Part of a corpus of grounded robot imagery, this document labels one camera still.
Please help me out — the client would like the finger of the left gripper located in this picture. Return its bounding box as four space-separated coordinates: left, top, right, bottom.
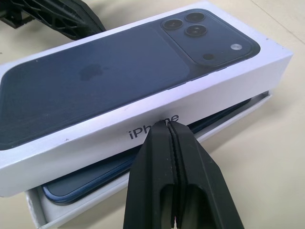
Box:
22 0 107 41
0 7 33 30

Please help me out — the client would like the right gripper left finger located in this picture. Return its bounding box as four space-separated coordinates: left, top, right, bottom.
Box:
123 121 179 229

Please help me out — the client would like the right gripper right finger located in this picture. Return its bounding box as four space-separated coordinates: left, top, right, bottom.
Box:
168 120 246 229

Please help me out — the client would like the dark blue smartphone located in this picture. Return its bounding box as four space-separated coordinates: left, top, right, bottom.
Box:
42 96 254 206

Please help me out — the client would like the white phone box lid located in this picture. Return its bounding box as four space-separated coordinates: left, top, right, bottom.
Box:
0 0 295 198

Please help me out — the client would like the white phone box base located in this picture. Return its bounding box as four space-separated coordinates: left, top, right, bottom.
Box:
24 90 273 227

